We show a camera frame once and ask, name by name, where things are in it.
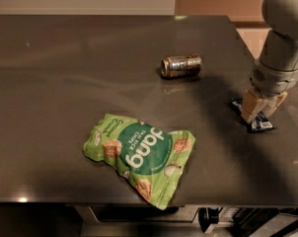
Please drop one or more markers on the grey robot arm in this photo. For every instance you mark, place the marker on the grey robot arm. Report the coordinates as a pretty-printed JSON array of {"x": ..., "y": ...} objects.
[{"x": 276, "y": 69}]

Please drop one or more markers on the drawer under table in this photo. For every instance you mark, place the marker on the drawer under table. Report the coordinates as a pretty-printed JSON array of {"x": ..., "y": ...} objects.
[{"x": 93, "y": 214}]

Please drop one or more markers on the brown silver drink can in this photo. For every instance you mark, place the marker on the brown silver drink can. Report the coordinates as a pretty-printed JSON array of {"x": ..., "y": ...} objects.
[{"x": 180, "y": 66}]

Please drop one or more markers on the green rice chip bag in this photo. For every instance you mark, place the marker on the green rice chip bag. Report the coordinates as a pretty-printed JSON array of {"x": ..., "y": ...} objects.
[{"x": 151, "y": 160}]

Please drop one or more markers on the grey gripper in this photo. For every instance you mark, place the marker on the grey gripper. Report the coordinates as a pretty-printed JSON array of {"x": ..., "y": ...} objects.
[{"x": 273, "y": 81}]

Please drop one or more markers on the dark equipment under table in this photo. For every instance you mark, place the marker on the dark equipment under table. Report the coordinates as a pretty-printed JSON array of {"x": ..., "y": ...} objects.
[{"x": 249, "y": 221}]

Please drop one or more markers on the blue rxbar blueberry bar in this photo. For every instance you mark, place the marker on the blue rxbar blueberry bar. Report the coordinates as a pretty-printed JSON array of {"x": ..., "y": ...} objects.
[{"x": 260, "y": 124}]

